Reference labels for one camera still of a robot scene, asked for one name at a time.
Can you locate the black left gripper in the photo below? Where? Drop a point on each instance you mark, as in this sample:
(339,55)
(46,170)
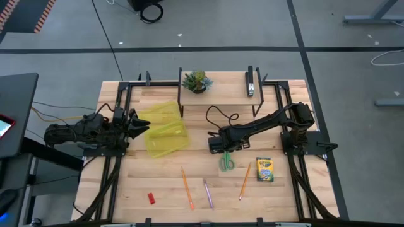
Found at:
(120,134)

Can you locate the translucent purple pen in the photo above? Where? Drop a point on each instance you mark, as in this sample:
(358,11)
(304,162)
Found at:
(208,194)

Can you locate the grey table base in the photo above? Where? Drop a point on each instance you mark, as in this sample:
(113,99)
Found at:
(372,19)

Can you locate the potted succulent plant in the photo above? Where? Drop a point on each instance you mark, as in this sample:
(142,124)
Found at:
(197,82)

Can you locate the red-cased phone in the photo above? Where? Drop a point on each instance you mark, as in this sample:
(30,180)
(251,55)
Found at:
(4,126)

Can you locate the orange-striped black floor mat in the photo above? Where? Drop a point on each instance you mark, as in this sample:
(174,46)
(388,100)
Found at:
(25,15)

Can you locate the grey table foot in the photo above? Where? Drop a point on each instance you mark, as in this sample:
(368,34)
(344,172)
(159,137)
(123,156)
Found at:
(389,102)

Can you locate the crayon box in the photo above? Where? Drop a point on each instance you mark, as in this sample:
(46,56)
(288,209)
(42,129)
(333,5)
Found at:
(265,170)

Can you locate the black stapler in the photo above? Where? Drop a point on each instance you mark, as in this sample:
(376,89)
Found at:
(250,83)

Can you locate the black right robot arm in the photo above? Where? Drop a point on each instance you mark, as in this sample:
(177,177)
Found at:
(268,121)

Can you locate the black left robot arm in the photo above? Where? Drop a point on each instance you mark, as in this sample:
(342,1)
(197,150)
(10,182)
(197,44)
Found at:
(91,129)

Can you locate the red eraser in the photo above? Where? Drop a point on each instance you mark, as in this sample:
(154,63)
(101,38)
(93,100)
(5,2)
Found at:
(151,198)

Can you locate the orange pencil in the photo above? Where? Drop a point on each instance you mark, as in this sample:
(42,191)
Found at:
(187,188)
(245,181)

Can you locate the black equipment box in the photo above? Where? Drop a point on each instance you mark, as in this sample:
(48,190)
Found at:
(139,3)

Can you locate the wooden shelf riser black legs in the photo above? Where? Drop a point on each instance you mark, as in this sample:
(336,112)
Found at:
(227,91)

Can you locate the dark side desk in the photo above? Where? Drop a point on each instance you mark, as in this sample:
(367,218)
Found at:
(19,101)

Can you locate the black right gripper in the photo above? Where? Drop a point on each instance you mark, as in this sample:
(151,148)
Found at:
(227,138)

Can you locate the translucent yellow-green pencil case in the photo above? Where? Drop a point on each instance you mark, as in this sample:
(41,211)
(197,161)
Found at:
(167,142)

